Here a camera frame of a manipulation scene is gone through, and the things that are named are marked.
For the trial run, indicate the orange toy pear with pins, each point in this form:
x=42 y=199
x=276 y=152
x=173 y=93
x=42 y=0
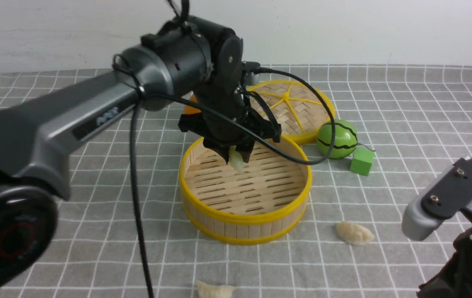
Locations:
x=191 y=110

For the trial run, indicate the pale green dumpling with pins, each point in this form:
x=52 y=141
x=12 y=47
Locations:
x=236 y=160

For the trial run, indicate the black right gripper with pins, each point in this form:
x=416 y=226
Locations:
x=470 y=265

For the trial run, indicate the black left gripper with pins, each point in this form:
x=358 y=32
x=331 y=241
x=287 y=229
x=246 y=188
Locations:
x=232 y=118

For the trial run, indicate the green wooden cube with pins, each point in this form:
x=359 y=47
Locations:
x=362 y=161

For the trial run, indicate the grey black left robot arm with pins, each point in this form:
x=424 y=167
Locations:
x=37 y=137

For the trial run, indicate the white dumpling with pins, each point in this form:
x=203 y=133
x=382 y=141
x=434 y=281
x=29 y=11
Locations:
x=205 y=290
x=353 y=233

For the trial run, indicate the woven bamboo steamer lid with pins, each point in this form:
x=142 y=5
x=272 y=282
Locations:
x=295 y=107

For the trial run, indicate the green toy watermelon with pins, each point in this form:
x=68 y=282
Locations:
x=345 y=139

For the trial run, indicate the white dumpling front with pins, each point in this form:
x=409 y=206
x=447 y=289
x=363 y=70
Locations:
x=205 y=290

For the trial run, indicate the grey checked tablecloth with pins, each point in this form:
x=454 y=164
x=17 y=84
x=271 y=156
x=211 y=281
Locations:
x=418 y=119

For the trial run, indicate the yellow rimmed bamboo steamer tray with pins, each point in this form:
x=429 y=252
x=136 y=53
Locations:
x=258 y=205

